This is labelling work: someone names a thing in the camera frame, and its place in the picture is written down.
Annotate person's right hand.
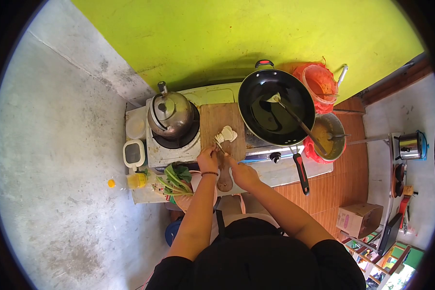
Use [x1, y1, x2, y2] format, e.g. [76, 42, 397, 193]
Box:
[224, 152, 262, 192]

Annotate person's left hand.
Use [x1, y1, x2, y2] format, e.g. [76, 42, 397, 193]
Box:
[196, 144, 220, 174]

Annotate person's right fingers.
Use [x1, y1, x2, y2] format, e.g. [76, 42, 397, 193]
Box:
[224, 152, 238, 171]

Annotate sliced white food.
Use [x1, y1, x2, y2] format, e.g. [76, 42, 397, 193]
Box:
[214, 125, 238, 144]

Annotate white gas stove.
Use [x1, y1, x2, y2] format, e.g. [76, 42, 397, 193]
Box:
[145, 83, 334, 189]

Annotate pink bowl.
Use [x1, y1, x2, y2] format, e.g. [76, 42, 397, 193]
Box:
[174, 170, 218, 213]

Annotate person's legs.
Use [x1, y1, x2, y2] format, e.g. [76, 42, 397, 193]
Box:
[217, 193, 276, 219]

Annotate bunch of leafy greens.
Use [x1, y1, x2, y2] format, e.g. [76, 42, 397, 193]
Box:
[156, 163, 195, 204]

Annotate metal kettle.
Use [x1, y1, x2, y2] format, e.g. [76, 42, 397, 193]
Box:
[147, 81, 196, 140]

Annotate white container with dark lid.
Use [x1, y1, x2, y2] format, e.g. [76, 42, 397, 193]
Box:
[123, 139, 146, 170]

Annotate metal spatula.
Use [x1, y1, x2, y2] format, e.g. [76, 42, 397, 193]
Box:
[266, 92, 329, 156]

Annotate round white lidded container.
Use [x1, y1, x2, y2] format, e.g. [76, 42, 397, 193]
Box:
[126, 116, 147, 140]

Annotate yellow oil bottle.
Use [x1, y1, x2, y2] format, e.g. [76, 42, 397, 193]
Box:
[108, 173, 148, 191]

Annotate blue bucket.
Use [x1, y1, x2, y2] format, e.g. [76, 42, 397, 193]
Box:
[165, 217, 184, 247]

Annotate metal pot with yellow batter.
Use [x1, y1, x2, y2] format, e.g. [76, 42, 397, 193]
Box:
[309, 112, 347, 162]

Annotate person's body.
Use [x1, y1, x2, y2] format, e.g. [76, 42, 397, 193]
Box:
[146, 217, 367, 290]

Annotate orange slatted mat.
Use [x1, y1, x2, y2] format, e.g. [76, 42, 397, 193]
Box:
[274, 97, 371, 238]

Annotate orange bag with plastic tub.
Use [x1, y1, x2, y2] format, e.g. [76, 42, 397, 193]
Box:
[293, 63, 340, 115]

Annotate cardboard box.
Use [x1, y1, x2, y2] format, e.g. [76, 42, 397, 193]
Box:
[336, 203, 384, 239]

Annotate black flat screen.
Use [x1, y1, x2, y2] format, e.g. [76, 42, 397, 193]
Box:
[377, 213, 404, 256]

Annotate steel cooker with blue trim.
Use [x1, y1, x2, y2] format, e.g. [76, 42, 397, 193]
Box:
[394, 130, 429, 161]

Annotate colourful wooden shelf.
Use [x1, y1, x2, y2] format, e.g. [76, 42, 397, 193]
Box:
[342, 232, 425, 290]

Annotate wooden cutting board with handle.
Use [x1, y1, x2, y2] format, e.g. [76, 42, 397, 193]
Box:
[199, 103, 247, 193]

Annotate black wok with red-black handle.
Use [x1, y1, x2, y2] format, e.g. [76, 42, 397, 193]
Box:
[237, 59, 316, 196]

